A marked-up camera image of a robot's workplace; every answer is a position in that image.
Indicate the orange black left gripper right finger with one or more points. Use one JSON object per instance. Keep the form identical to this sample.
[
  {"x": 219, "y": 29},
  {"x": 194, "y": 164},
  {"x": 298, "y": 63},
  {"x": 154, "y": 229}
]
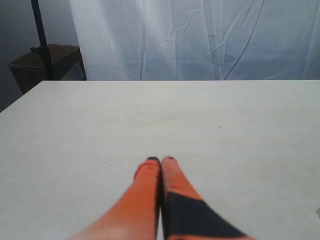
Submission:
[{"x": 186, "y": 216}]

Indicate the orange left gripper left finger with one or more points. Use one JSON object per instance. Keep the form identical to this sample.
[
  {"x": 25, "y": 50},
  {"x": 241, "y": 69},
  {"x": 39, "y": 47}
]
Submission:
[{"x": 135, "y": 215}]

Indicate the brown cardboard box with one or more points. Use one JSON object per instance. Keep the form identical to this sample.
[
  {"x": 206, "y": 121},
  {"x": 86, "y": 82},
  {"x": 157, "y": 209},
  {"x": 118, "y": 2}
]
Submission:
[{"x": 56, "y": 63}]

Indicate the white fabric backdrop curtain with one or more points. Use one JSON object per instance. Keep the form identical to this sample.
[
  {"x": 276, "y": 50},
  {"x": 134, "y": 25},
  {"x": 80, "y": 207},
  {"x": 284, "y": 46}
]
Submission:
[{"x": 138, "y": 40}]

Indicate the black stand pole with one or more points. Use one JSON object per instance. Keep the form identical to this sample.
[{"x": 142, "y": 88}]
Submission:
[{"x": 42, "y": 40}]

